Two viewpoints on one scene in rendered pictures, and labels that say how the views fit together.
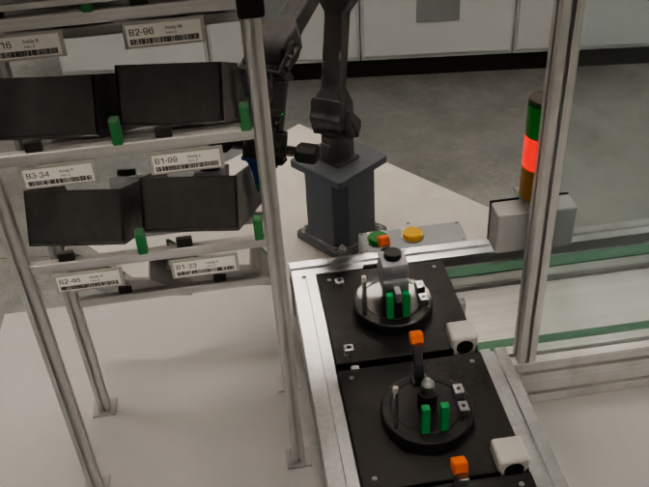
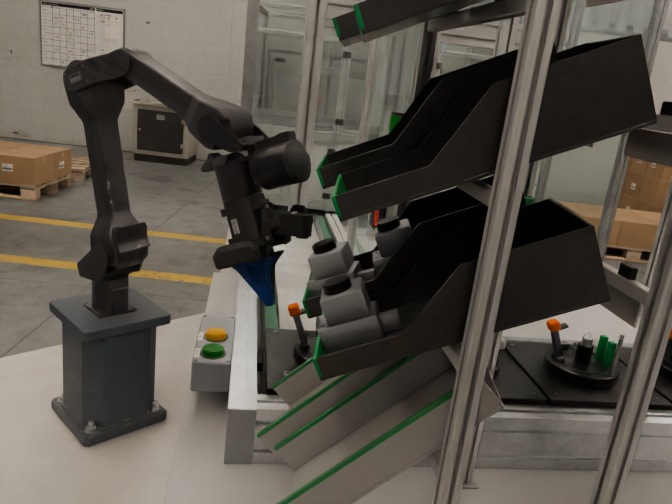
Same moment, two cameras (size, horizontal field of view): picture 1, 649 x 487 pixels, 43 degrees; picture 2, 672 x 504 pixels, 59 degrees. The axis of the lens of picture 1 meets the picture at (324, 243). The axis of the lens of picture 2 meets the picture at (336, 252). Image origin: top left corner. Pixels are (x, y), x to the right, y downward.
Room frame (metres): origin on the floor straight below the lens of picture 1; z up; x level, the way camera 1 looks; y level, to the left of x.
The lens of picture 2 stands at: (1.17, 0.90, 1.47)
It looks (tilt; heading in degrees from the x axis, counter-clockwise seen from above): 16 degrees down; 267
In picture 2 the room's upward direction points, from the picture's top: 7 degrees clockwise
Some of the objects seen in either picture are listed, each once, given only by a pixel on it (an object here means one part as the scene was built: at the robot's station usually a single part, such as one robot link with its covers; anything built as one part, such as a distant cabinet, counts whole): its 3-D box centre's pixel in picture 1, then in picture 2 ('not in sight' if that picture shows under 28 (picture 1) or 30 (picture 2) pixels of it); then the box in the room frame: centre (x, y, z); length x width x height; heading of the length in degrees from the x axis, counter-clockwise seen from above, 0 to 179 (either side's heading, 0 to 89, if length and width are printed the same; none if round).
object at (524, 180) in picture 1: (537, 179); not in sight; (1.00, -0.31, 1.28); 0.05 x 0.05 x 0.05
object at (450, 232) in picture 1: (411, 247); (214, 350); (1.32, -0.18, 0.93); 0.21 x 0.07 x 0.06; 96
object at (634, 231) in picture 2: not in sight; (619, 232); (-2.18, -5.25, 0.20); 1.20 x 0.80 x 0.41; 178
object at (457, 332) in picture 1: (461, 337); not in sight; (1.01, -0.22, 0.97); 0.05 x 0.05 x 0.04; 6
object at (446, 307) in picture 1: (392, 311); (330, 362); (1.10, -0.11, 0.96); 0.24 x 0.24 x 0.02; 6
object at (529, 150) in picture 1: (541, 149); not in sight; (1.00, -0.31, 1.33); 0.05 x 0.05 x 0.05
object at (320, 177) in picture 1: (340, 197); (109, 361); (1.48, -0.04, 0.96); 0.15 x 0.15 x 0.20; 43
